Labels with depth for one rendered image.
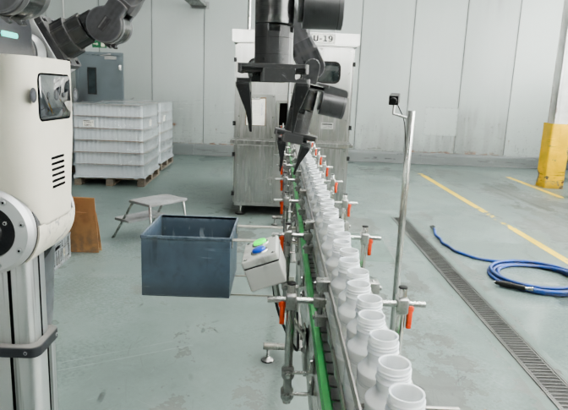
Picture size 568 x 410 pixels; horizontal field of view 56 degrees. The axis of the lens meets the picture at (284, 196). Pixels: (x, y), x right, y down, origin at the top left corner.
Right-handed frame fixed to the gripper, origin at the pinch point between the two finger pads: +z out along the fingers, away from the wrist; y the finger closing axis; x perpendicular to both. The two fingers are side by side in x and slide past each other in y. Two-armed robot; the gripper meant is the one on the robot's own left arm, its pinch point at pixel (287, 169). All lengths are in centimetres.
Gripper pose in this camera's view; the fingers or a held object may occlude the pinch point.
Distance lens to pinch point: 127.4
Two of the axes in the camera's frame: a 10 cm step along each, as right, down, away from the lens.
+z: -2.2, 9.6, 1.8
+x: 0.2, 1.9, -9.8
